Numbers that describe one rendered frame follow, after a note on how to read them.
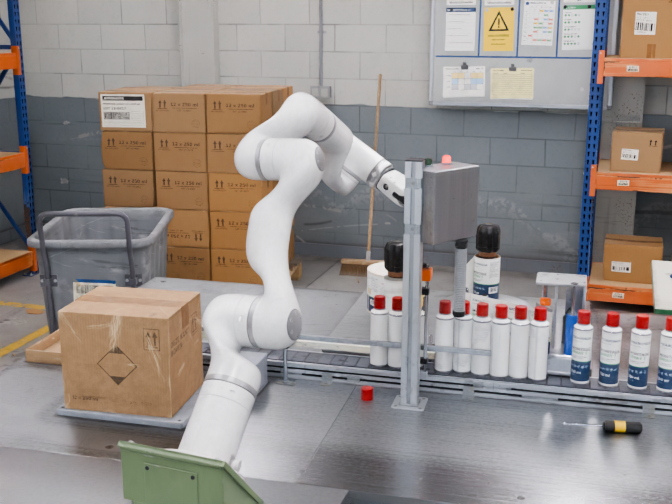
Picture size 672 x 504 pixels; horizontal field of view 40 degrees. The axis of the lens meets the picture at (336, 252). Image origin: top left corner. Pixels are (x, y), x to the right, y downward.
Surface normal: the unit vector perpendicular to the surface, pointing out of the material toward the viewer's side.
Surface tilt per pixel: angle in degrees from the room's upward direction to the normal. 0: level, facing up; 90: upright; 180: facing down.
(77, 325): 90
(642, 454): 0
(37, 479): 0
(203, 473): 90
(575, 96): 90
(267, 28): 90
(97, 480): 0
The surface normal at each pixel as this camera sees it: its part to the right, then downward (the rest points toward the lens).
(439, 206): 0.65, 0.19
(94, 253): 0.03, 0.30
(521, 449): 0.00, -0.97
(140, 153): -0.19, 0.24
